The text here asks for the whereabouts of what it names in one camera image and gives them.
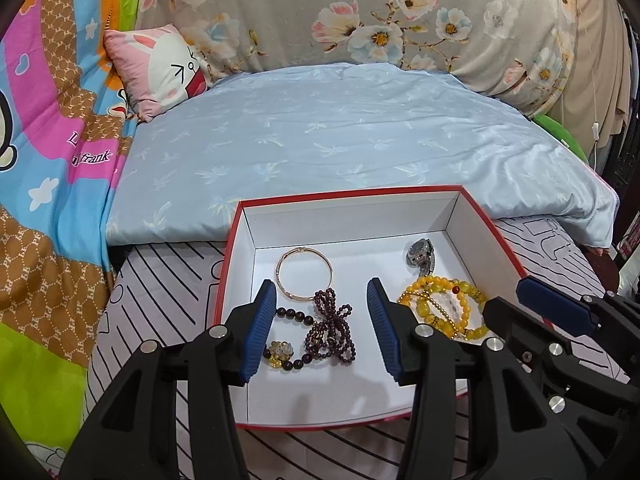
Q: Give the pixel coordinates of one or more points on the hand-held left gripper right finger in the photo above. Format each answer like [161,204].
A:
[385,330]

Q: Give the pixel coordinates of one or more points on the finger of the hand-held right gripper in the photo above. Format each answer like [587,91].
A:
[555,305]
[515,325]

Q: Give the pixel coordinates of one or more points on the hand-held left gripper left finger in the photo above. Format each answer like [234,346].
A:
[257,330]

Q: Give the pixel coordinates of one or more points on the gold bangle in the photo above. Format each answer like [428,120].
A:
[280,280]

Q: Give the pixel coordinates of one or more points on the silver wristwatch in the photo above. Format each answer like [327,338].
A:
[419,252]

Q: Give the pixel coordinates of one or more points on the red cardboard box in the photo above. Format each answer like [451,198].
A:
[325,395]

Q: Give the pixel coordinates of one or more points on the grey striped bed sheet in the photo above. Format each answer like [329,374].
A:
[160,300]

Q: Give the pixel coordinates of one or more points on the dark metal rack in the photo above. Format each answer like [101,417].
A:
[627,160]

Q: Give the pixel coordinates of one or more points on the green plastic object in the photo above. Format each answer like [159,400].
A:
[562,135]

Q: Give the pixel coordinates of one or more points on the light blue quilt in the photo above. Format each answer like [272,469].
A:
[325,130]

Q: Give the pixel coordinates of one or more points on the beige curtain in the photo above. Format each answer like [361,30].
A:
[600,60]

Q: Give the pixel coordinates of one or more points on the colourful cartoon monkey blanket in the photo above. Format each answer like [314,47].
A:
[50,160]

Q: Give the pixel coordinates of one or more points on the pink rabbit pillow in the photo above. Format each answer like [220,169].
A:
[155,67]

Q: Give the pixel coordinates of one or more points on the grey floral quilt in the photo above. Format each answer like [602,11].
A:
[300,10]

